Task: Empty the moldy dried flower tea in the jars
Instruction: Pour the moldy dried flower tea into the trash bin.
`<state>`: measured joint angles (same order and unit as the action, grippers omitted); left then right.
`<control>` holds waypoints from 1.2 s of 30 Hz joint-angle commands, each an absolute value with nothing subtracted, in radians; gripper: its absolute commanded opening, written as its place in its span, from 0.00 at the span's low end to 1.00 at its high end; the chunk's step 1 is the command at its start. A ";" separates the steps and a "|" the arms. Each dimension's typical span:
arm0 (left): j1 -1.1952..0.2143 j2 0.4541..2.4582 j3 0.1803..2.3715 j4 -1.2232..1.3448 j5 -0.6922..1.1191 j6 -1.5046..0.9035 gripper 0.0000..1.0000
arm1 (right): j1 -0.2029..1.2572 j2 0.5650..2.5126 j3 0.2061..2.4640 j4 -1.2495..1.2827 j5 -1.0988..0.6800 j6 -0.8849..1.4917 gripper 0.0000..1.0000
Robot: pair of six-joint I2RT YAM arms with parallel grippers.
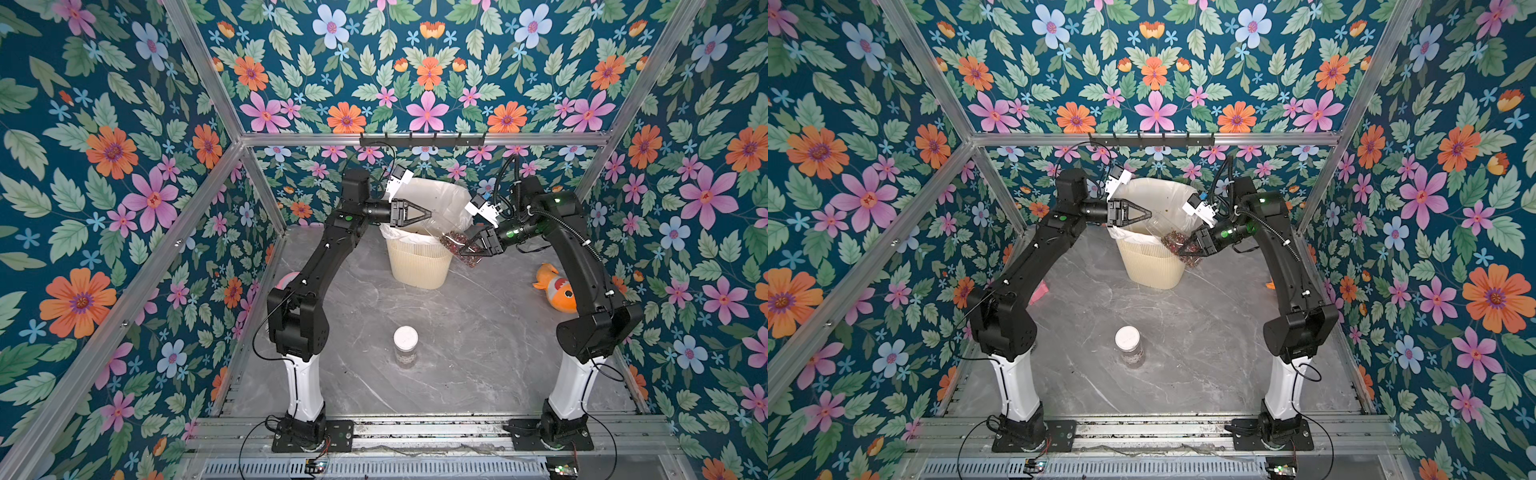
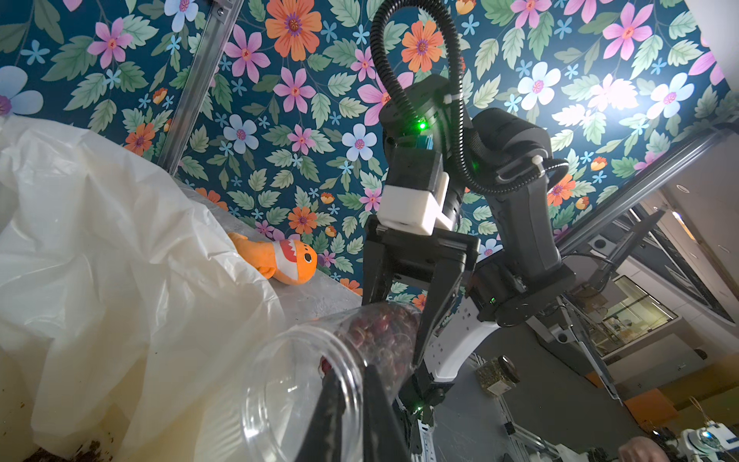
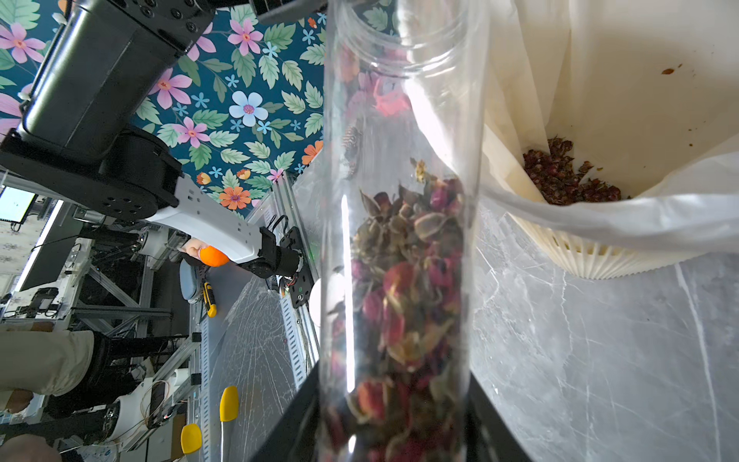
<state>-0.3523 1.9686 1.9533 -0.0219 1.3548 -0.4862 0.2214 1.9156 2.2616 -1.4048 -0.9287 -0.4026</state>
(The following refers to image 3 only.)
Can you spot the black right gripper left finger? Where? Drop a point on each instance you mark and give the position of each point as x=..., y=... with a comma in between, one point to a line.
x=295, y=436

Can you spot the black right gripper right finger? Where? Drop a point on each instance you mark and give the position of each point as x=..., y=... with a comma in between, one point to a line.
x=488, y=438

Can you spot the clear jar with dried flowers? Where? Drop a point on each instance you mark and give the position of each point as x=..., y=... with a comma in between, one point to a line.
x=402, y=129

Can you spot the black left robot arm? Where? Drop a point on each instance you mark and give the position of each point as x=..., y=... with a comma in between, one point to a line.
x=75, y=135

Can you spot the dried flowers in bin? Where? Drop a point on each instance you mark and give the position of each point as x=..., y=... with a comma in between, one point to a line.
x=552, y=172

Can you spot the yellow utility knife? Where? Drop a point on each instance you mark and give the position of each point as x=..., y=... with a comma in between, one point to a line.
x=210, y=304

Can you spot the orange plush toy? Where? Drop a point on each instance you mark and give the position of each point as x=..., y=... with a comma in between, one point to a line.
x=205, y=254

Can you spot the cream ribbed trash bin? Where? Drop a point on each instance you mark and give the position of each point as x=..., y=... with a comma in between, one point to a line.
x=590, y=260

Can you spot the person in beige trousers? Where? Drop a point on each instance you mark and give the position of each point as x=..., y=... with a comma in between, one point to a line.
x=74, y=369

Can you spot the white plastic bin liner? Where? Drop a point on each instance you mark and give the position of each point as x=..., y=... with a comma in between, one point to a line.
x=646, y=90

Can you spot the yellow clamp handle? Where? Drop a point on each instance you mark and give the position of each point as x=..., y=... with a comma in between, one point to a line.
x=191, y=440
x=229, y=406

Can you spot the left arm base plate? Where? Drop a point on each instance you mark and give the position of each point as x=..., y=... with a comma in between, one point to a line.
x=300, y=285

